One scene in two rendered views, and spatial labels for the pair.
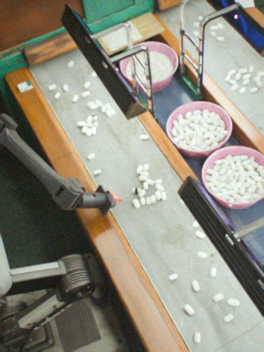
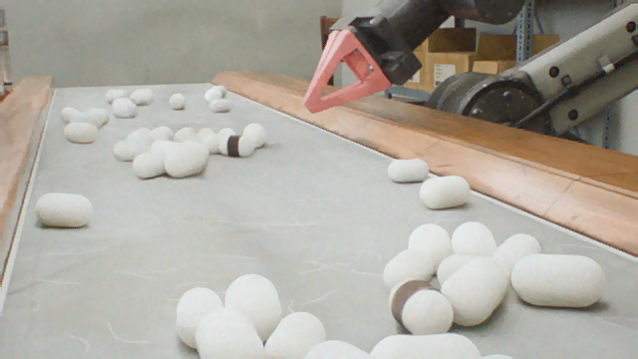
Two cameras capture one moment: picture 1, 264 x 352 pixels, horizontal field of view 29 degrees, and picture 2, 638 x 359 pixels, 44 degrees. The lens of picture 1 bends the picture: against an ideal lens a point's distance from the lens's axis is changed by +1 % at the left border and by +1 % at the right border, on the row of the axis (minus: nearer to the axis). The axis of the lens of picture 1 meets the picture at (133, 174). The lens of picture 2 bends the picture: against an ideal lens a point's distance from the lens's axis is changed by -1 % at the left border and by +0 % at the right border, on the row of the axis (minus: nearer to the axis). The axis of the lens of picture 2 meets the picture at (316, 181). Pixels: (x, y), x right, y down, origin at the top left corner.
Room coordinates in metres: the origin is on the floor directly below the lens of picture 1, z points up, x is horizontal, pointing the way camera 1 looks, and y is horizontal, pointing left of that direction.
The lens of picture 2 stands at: (1.75, 0.10, 0.86)
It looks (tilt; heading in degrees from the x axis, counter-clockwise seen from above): 11 degrees down; 182
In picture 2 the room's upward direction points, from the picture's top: straight up
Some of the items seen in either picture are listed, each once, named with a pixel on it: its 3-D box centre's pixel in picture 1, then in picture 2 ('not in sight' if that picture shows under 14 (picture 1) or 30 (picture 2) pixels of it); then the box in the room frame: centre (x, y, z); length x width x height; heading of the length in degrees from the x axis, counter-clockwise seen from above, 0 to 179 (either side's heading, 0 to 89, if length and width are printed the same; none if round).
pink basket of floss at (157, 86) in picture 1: (149, 69); not in sight; (1.71, -0.16, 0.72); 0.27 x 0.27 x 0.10
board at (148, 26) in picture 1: (127, 34); not in sight; (1.92, -0.09, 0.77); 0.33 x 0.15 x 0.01; 109
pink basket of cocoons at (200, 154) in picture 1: (198, 133); not in sight; (1.30, -0.30, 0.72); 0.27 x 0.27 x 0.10
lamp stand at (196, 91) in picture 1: (207, 45); not in sight; (1.61, -0.40, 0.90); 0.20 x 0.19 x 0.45; 19
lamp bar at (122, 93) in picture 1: (99, 56); not in sight; (1.46, 0.05, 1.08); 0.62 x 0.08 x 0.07; 19
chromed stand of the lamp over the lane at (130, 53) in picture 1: (124, 82); not in sight; (1.48, -0.03, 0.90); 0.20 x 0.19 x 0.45; 19
